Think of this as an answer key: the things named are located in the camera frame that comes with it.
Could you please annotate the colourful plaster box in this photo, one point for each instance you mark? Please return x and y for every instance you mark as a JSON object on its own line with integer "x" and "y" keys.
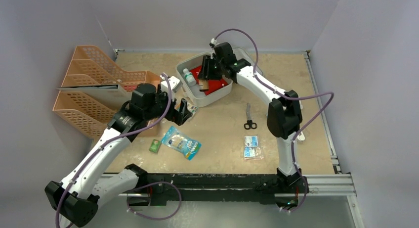
{"x": 192, "y": 109}

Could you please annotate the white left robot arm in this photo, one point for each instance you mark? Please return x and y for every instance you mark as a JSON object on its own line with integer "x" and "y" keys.
{"x": 78, "y": 196}

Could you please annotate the black handled scissors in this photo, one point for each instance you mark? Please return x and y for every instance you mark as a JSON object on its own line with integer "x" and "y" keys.
{"x": 249, "y": 124}

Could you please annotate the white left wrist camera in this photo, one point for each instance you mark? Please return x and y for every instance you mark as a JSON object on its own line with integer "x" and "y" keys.
{"x": 172, "y": 83}

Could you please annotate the white green-label bottle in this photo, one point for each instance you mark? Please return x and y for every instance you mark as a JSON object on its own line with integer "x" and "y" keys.
{"x": 189, "y": 78}

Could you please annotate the blue cotton swab bag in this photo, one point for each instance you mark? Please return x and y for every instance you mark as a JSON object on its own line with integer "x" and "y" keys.
{"x": 180, "y": 142}

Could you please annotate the clear wipe packets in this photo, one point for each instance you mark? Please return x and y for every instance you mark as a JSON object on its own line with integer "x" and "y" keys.
{"x": 251, "y": 148}

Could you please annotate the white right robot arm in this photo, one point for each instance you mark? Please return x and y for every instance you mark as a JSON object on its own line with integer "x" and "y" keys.
{"x": 284, "y": 114}

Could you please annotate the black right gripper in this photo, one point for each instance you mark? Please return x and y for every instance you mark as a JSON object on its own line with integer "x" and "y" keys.
{"x": 211, "y": 66}

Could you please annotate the grey folder in rack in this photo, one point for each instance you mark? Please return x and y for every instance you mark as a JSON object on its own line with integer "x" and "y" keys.
{"x": 112, "y": 96}

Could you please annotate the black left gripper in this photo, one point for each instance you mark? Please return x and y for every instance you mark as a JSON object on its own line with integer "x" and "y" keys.
{"x": 178, "y": 117}

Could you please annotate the brown orange-capped bottle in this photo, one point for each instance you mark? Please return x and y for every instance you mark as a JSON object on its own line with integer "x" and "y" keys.
{"x": 203, "y": 85}

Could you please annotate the small green box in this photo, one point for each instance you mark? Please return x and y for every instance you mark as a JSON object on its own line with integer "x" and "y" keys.
{"x": 155, "y": 146}

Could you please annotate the orange plastic file rack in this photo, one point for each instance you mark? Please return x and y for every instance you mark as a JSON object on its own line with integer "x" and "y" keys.
{"x": 89, "y": 65}

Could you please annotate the grey medicine kit box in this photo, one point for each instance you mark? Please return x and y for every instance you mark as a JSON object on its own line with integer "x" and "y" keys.
{"x": 197, "y": 98}

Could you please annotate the red first aid pouch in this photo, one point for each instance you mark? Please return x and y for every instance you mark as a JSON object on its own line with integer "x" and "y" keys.
{"x": 213, "y": 85}

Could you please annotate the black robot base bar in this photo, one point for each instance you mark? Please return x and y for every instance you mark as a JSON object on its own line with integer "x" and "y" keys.
{"x": 265, "y": 189}

